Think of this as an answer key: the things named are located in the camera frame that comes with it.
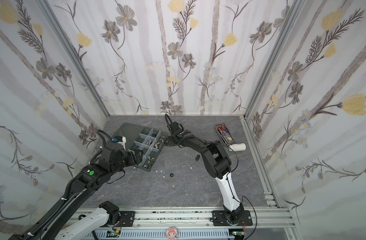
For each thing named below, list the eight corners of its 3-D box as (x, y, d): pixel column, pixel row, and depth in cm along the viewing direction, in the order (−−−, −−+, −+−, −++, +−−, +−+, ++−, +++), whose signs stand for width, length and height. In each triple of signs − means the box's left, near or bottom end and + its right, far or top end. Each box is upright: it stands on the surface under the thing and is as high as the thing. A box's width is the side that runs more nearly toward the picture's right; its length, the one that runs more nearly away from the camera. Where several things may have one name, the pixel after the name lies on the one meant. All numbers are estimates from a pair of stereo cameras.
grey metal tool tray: (225, 146, 105) (225, 144, 103) (214, 125, 117) (215, 123, 115) (234, 144, 107) (235, 142, 105) (223, 124, 119) (223, 121, 117)
